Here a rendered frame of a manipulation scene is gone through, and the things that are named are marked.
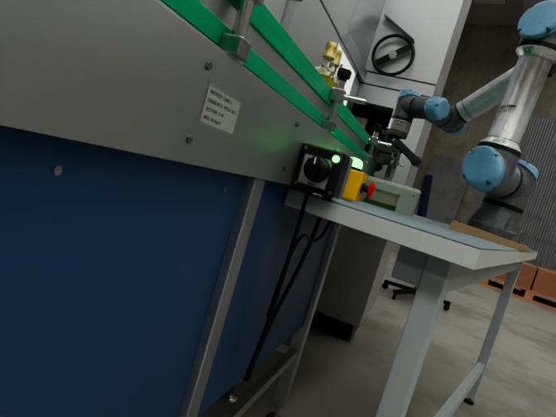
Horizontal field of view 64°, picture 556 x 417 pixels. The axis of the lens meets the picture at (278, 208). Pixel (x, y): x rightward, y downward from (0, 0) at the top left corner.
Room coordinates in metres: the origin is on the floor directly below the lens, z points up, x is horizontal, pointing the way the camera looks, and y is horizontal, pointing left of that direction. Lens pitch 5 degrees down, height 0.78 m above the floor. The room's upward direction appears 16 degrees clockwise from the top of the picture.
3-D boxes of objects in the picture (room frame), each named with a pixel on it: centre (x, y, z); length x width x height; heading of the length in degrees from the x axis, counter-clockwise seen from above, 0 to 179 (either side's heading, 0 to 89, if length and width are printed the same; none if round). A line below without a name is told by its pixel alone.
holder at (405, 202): (1.59, -0.33, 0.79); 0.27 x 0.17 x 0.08; 71
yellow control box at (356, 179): (1.08, -0.15, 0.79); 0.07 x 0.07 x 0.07; 71
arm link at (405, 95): (1.60, -0.33, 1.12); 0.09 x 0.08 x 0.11; 37
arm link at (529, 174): (1.37, -0.66, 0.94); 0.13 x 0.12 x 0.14; 127
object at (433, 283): (1.36, -0.67, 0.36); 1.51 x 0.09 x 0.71; 147
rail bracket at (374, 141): (1.51, -0.22, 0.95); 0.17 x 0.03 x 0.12; 71
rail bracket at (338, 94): (0.92, -0.07, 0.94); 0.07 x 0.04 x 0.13; 71
